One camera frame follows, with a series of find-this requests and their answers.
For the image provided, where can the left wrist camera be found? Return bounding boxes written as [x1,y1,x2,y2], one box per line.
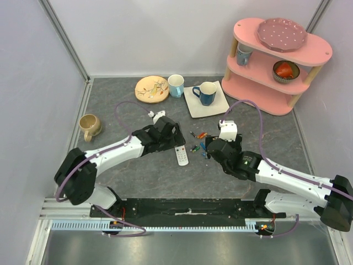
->
[148,110,165,124]

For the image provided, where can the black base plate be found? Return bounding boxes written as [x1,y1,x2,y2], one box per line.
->
[90,197,287,220]

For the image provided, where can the purple dotted plate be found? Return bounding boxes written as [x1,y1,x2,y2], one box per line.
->
[257,18,308,52]

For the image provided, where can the dark blue mug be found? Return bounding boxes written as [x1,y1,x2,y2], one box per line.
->
[192,82,217,107]

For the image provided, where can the pink three-tier shelf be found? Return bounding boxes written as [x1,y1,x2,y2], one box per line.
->
[222,18,333,115]

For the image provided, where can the dark patterned bowl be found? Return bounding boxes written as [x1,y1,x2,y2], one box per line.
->
[272,60,300,84]

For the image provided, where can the beige floral plate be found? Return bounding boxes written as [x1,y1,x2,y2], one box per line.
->
[135,76,169,104]

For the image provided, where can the purple cable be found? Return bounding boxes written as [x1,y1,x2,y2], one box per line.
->
[220,99,353,240]
[55,101,155,238]

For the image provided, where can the aluminium frame rail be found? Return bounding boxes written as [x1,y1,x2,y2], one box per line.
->
[39,0,90,82]

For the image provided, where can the slotted cable duct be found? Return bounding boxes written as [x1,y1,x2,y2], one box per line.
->
[51,220,272,232]

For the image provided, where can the red cup in bowl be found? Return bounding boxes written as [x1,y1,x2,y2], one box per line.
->
[275,62,293,79]

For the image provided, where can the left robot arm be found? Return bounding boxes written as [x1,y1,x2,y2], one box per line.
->
[54,115,185,217]

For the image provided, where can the beige mug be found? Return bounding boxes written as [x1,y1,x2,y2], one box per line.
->
[79,114,102,142]

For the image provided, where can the blue grey mug on shelf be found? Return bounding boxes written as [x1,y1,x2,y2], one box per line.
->
[236,44,253,66]

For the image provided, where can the white square plate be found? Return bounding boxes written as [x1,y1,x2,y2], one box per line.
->
[184,81,229,118]

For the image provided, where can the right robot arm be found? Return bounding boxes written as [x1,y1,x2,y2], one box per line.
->
[205,135,352,232]

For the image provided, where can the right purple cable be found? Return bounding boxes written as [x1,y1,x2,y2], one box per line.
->
[220,99,353,240]

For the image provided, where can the white remote control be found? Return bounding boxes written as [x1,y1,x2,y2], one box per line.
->
[175,145,189,166]

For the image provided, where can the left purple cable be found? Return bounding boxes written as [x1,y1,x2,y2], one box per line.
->
[55,101,155,238]

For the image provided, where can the light blue mug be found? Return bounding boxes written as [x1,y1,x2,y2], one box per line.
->
[168,74,184,98]

